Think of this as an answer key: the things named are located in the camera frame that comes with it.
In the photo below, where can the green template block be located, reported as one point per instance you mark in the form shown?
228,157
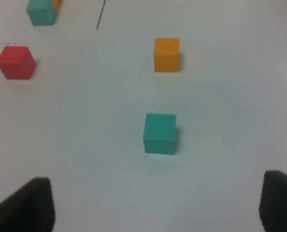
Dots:
41,12

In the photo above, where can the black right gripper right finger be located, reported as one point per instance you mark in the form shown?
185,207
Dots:
273,201

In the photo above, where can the red block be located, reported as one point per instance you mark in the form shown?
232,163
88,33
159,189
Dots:
17,63

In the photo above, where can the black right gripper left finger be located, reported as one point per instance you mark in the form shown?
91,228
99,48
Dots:
29,209

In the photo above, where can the orange template block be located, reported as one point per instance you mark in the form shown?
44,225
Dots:
56,4

